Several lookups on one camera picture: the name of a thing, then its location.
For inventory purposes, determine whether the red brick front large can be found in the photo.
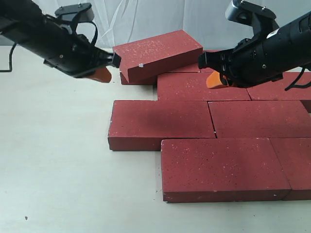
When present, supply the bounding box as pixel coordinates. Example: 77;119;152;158
161;138;291;203

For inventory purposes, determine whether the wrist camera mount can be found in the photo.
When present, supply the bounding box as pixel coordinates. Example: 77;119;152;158
55;2;95;23
225;0;279;38

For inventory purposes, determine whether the red brick under tilted brick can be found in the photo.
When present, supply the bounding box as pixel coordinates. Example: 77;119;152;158
120;61;201;85

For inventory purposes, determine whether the red brick with white speck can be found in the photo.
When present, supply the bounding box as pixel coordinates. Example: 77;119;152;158
113;30;203;83

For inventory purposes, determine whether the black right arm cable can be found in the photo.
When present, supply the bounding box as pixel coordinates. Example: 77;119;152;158
284;65;311;91

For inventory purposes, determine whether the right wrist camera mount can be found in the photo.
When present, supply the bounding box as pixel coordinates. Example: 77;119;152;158
225;0;279;38

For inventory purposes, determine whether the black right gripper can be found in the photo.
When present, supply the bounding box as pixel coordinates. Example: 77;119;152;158
206;13;311;89

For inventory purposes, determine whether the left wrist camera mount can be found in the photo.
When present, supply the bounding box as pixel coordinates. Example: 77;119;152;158
55;2;95;23

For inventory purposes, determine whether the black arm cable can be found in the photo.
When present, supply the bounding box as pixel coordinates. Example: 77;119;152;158
0;21;99;73
284;65;311;91

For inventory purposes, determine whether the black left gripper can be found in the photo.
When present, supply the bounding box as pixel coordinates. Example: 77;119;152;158
0;0;121;83

